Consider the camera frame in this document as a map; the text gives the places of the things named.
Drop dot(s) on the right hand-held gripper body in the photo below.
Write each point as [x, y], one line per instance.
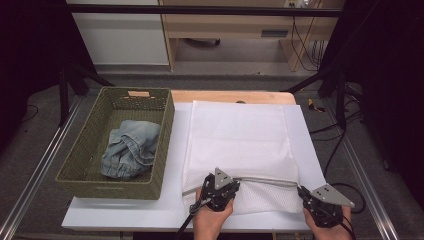
[328, 200]

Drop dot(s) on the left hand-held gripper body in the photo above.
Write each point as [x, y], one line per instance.
[221, 193]

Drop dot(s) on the light blue denim jeans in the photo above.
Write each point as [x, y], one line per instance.
[133, 150]

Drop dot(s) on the green woven basket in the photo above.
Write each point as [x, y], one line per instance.
[100, 133]

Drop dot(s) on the person's left hand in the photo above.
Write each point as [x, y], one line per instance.
[208, 223]

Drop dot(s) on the person's right hand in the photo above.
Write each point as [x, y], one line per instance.
[331, 234]

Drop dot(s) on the yellow and black tool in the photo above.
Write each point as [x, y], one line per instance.
[312, 105]

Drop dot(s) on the black metal stand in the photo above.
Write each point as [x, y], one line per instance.
[340, 96]
[63, 96]

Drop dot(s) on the black curtain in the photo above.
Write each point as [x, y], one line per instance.
[30, 50]
[393, 83]

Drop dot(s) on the light wooden desk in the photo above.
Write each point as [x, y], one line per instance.
[230, 25]

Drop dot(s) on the white cabinet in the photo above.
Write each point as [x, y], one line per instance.
[123, 40]

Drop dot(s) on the black horizontal bar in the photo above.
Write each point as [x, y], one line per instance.
[200, 10]

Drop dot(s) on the aluminium floor rail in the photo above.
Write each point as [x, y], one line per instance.
[36, 176]
[366, 180]

